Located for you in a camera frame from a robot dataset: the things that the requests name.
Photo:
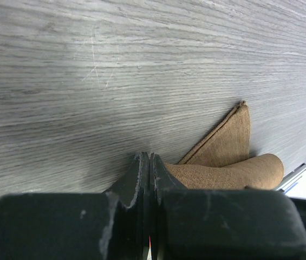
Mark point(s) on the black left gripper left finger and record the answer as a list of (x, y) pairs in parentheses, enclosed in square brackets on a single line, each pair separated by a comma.
[(108, 225)]

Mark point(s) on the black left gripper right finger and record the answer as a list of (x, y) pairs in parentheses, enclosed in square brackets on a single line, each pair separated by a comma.
[(221, 224)]

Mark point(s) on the brown cloth napkin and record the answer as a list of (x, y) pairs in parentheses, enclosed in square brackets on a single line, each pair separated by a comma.
[(222, 161)]

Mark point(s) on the aluminium frame rail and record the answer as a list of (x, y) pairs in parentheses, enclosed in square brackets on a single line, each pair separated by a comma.
[(291, 179)]

